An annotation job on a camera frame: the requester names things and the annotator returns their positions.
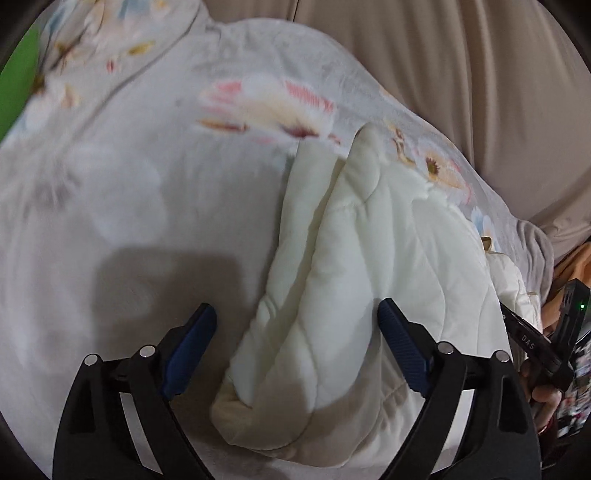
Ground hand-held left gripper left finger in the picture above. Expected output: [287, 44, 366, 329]
[53, 302, 218, 480]

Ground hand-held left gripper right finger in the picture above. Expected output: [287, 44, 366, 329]
[377, 298, 541, 480]

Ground cream quilted jacket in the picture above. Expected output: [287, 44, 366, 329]
[210, 124, 542, 459]

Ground person's right hand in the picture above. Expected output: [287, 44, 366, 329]
[521, 357, 565, 437]

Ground orange cloth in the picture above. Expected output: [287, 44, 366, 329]
[542, 242, 591, 333]

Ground colourful patterned object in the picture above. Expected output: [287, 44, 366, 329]
[554, 330, 591, 441]

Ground floral bed blanket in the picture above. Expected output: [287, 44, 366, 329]
[0, 0, 546, 480]

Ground beige curtain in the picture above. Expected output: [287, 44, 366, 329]
[203, 0, 591, 261]

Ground green pillow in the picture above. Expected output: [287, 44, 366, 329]
[0, 18, 41, 141]

